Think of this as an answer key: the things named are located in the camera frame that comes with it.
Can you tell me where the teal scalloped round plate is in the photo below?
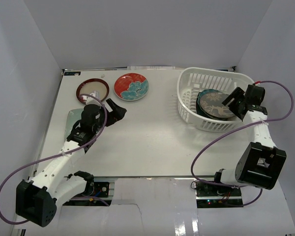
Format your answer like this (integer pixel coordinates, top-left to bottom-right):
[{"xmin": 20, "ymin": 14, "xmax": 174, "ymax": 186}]
[{"xmin": 196, "ymin": 89, "xmax": 219, "ymax": 118}]

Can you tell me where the red plate with teal flower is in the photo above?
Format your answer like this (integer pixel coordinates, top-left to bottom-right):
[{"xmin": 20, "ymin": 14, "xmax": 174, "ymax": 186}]
[{"xmin": 114, "ymin": 73, "xmax": 149, "ymax": 101}]

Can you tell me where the purple cable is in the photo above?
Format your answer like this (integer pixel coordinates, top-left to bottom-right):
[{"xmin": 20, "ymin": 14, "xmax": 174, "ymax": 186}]
[
  {"xmin": 191, "ymin": 80, "xmax": 294, "ymax": 207},
  {"xmin": 0, "ymin": 95, "xmax": 108, "ymax": 225}
]

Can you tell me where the small black table label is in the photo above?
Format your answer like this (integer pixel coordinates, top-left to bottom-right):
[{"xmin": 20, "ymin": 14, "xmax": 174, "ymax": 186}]
[{"xmin": 63, "ymin": 71, "xmax": 81, "ymax": 76}]

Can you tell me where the white plastic dish bin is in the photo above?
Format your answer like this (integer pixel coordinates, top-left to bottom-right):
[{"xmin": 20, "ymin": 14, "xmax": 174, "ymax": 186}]
[{"xmin": 177, "ymin": 67, "xmax": 254, "ymax": 132}]

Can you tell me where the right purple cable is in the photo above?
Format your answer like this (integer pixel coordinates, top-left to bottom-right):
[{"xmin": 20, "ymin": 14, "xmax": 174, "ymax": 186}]
[{"xmin": 191, "ymin": 80, "xmax": 294, "ymax": 207}]

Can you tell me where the mint green rectangular plate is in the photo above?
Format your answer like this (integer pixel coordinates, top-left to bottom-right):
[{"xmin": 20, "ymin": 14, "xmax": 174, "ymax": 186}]
[{"xmin": 64, "ymin": 109, "xmax": 83, "ymax": 141}]

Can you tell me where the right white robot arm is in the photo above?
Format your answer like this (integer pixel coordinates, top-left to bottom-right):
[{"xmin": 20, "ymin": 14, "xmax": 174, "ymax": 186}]
[{"xmin": 212, "ymin": 84, "xmax": 287, "ymax": 196}]

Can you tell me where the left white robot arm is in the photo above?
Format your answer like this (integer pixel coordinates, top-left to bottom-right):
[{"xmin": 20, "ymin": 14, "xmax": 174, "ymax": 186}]
[{"xmin": 16, "ymin": 99, "xmax": 127, "ymax": 227}]

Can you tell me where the brown rimmed cream plate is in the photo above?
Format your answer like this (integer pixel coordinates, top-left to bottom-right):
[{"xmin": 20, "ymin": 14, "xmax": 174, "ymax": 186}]
[{"xmin": 76, "ymin": 78, "xmax": 110, "ymax": 104}]

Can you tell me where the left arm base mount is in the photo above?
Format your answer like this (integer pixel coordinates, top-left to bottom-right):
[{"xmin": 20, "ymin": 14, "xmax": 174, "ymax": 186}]
[{"xmin": 68, "ymin": 171, "xmax": 110, "ymax": 207}]

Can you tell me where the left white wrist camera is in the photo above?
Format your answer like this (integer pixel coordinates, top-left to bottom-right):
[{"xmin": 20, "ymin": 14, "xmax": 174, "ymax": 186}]
[{"xmin": 79, "ymin": 91, "xmax": 100, "ymax": 106}]

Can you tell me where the grey plate with deer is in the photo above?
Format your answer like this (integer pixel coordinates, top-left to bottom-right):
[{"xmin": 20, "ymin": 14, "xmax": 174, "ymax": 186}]
[{"xmin": 200, "ymin": 92, "xmax": 235, "ymax": 119}]

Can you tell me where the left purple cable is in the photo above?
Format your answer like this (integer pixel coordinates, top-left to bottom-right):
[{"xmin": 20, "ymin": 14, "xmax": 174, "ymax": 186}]
[{"xmin": 0, "ymin": 95, "xmax": 108, "ymax": 225}]

